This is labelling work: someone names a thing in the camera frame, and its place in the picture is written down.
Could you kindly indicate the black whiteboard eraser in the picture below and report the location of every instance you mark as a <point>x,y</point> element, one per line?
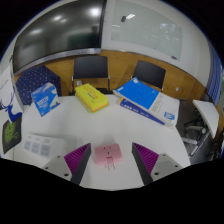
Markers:
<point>123,18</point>

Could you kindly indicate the black mouse pad green print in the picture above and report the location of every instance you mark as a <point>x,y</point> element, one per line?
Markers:
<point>11,133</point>

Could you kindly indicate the glass whiteboard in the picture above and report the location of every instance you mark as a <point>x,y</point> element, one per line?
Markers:
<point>150,30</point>

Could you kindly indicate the black chair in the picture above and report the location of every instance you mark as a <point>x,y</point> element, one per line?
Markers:
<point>149,73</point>
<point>90,68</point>

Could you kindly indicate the yellow rectangular box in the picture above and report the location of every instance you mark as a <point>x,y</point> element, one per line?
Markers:
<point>90,97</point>

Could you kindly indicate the large dark wall display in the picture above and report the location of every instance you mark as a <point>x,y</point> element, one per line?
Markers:
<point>60,30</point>

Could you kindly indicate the white and blue paper pack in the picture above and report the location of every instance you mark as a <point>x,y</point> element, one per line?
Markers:
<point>166,111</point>

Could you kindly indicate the blue and white tissue box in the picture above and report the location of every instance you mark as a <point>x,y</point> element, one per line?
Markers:
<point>45,100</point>

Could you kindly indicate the blue notebook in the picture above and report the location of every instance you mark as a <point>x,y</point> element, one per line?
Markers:
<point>138,93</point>

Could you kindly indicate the white side desk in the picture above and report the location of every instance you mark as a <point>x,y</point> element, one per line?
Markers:
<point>206,115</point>

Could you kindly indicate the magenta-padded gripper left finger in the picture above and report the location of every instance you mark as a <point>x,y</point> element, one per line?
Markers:
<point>78,160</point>

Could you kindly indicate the pink charger block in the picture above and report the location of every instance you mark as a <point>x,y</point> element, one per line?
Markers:
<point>107,153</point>

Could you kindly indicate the blue curtain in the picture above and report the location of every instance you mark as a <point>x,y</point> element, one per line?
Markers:
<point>218,80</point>

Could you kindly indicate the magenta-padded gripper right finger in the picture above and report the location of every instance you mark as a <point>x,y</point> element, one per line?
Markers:
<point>146,160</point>

